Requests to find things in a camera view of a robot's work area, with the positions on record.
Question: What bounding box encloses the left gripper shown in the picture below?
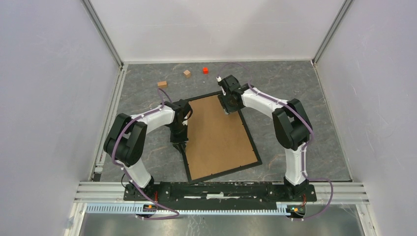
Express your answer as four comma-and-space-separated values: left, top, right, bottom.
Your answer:
169, 122, 189, 153

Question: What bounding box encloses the black picture frame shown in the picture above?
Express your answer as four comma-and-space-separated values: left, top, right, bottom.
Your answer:
180, 91, 263, 185

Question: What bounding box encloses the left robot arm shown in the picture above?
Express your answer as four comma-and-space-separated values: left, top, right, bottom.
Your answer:
103, 99, 193, 201

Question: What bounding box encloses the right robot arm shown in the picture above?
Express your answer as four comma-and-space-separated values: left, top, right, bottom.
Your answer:
216, 75, 312, 201

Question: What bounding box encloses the light wooden cube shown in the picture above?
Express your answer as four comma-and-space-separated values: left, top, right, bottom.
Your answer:
183, 70, 191, 78

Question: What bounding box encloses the brown wooden block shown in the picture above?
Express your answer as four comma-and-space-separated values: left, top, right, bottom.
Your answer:
157, 81, 168, 89

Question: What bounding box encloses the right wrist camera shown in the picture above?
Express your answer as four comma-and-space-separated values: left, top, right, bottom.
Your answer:
216, 76, 226, 95

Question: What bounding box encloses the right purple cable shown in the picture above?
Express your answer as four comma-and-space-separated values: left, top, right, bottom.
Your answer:
217, 62, 334, 220

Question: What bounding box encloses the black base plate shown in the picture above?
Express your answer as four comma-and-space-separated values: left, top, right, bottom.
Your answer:
123, 181, 317, 211

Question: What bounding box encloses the aluminium rail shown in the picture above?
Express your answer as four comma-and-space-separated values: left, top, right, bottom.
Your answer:
74, 182, 369, 216

